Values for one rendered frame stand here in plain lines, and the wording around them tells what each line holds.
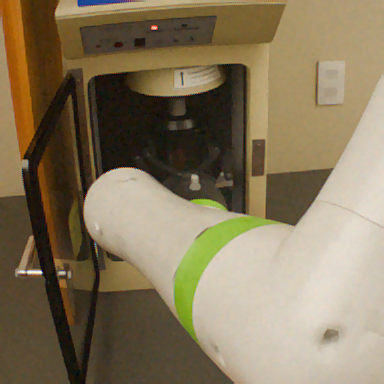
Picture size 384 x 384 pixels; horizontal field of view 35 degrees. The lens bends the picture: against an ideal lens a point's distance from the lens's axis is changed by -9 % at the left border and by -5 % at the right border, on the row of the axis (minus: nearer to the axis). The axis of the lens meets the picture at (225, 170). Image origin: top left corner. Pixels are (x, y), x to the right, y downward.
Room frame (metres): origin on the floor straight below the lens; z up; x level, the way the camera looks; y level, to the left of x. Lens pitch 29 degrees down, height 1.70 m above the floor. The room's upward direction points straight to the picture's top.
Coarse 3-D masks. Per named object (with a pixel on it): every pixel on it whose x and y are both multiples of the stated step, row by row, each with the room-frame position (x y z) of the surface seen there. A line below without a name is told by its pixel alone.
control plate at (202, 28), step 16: (208, 16) 0.85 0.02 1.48; (96, 32) 0.83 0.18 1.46; (112, 32) 0.84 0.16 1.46; (128, 32) 0.85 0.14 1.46; (144, 32) 0.86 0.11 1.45; (160, 32) 0.86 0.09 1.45; (176, 32) 0.87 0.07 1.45; (192, 32) 0.88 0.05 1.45; (208, 32) 0.88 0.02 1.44; (96, 48) 0.87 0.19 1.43; (112, 48) 0.88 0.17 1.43; (128, 48) 0.88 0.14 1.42; (144, 48) 0.89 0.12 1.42
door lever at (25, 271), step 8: (32, 240) 0.70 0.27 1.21; (32, 248) 0.68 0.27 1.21; (24, 256) 0.66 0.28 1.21; (32, 256) 0.66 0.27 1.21; (24, 264) 0.64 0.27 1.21; (32, 264) 0.65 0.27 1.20; (16, 272) 0.62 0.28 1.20; (24, 272) 0.62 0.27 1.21; (32, 272) 0.63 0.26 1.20; (40, 272) 0.63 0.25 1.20
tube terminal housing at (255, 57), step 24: (192, 48) 0.94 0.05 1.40; (216, 48) 0.94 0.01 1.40; (240, 48) 0.95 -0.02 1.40; (264, 48) 0.96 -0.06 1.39; (96, 72) 0.91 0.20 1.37; (120, 72) 0.92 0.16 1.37; (264, 72) 0.96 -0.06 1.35; (264, 96) 0.96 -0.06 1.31; (264, 120) 0.96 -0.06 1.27; (264, 168) 0.96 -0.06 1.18; (264, 192) 0.96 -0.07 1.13; (264, 216) 0.96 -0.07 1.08; (120, 264) 0.91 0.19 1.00; (120, 288) 0.91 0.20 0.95; (144, 288) 0.92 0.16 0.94
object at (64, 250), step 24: (72, 120) 0.85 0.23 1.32; (48, 144) 0.69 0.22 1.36; (72, 144) 0.83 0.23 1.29; (24, 168) 0.59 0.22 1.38; (48, 168) 0.68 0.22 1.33; (72, 168) 0.81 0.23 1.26; (48, 192) 0.66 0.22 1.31; (72, 192) 0.79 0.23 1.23; (48, 216) 0.64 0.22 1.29; (72, 216) 0.77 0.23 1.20; (72, 240) 0.74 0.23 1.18; (72, 264) 0.71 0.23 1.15; (48, 288) 0.59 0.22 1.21; (72, 312) 0.66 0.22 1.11; (72, 336) 0.63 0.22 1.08
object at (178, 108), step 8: (176, 96) 1.01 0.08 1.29; (184, 96) 1.01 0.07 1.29; (176, 104) 0.99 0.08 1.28; (184, 104) 1.00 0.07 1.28; (160, 112) 1.01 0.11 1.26; (168, 112) 1.01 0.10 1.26; (176, 112) 0.99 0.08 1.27; (184, 112) 1.00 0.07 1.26; (192, 112) 1.01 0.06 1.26; (200, 112) 1.01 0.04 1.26; (152, 120) 1.00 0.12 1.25; (160, 120) 0.98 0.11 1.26; (168, 120) 0.97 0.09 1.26; (176, 120) 0.97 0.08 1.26; (184, 120) 0.97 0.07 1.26; (192, 120) 0.98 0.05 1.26; (200, 120) 0.99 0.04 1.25; (160, 128) 0.97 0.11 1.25; (168, 128) 0.96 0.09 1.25; (176, 128) 0.96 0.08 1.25; (184, 128) 0.96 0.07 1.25; (192, 128) 0.97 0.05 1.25
